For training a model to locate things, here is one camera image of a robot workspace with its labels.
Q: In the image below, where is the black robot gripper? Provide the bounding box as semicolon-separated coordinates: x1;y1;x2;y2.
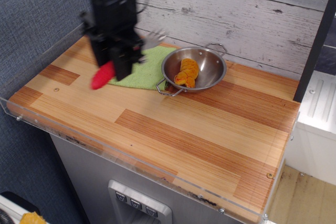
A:
81;0;145;81

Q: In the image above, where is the red handled metal fork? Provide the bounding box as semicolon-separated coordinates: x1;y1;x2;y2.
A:
90;30;168;90

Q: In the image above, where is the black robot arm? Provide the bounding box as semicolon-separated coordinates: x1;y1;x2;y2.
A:
80;0;144;81

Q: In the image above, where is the green folded cloth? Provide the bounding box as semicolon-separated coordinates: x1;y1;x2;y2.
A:
109;46;176;90

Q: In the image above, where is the orange knitted toy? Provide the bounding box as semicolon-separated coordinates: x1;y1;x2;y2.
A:
174;58;199;88

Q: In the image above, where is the silver dispenser panel with buttons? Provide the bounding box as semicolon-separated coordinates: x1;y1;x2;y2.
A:
108;179;173;223

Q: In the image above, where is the yellow object at corner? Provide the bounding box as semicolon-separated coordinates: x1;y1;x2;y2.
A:
19;212;47;224

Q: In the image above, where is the white ribbed cabinet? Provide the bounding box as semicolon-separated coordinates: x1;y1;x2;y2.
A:
284;71;335;185

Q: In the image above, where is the steel two-handled bowl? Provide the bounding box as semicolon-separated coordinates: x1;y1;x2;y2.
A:
156;43;227;97

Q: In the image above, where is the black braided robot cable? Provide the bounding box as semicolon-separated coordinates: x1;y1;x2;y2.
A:
0;208;11;224

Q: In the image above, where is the dark right vertical post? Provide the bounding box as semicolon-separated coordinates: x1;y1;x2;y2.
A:
293;0;335;102

